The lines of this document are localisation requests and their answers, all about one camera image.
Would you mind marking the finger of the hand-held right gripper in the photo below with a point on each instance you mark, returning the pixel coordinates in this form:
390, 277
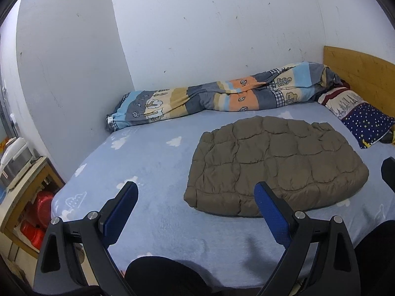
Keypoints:
389, 169

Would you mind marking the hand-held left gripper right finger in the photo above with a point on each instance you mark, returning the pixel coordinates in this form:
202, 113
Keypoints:
271, 219

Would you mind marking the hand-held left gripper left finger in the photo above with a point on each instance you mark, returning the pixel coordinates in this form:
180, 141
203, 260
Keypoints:
120, 215

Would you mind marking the brown quilted hooded jacket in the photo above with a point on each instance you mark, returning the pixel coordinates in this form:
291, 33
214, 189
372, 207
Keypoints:
277, 166

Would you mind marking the yellow orange cloth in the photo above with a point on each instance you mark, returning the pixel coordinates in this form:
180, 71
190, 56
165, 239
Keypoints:
393, 135

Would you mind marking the star-print pillow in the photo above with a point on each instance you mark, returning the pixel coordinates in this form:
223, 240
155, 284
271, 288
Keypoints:
367, 120

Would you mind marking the light blue cloud-print bed sheet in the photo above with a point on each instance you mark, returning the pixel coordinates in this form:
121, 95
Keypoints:
148, 166

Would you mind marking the person's left leg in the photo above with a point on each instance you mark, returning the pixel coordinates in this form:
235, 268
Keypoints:
163, 277

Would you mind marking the person's leg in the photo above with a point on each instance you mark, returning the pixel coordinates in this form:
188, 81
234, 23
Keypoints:
376, 252
163, 277

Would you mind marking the wooden side table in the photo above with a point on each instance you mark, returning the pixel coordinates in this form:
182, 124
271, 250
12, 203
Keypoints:
54, 175

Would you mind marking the red plastic basin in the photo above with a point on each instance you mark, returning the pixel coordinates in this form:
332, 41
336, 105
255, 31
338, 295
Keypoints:
31, 234
43, 202

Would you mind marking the person's right leg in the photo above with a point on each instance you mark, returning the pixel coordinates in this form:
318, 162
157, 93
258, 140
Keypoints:
376, 252

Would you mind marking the dark red cloth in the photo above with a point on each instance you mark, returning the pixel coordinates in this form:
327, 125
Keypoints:
344, 84

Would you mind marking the wooden headboard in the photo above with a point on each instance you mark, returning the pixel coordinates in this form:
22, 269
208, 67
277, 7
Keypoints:
361, 71

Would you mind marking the white rice cooker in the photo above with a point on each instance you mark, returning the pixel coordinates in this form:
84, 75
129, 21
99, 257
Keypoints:
15, 157

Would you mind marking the striped printed quilt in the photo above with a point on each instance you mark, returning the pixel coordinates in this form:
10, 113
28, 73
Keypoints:
185, 98

